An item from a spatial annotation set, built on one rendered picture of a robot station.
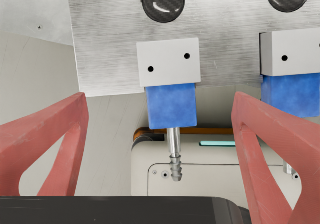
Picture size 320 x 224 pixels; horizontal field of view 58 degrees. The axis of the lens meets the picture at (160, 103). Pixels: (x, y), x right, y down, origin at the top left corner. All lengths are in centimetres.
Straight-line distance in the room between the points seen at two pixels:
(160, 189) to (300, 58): 73
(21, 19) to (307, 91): 29
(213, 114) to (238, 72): 89
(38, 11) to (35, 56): 88
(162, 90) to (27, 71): 101
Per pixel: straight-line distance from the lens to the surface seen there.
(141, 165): 90
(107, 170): 123
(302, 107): 28
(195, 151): 90
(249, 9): 28
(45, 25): 34
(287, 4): 29
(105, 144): 119
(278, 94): 27
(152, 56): 24
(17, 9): 35
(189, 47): 24
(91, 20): 27
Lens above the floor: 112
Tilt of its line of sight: 81 degrees down
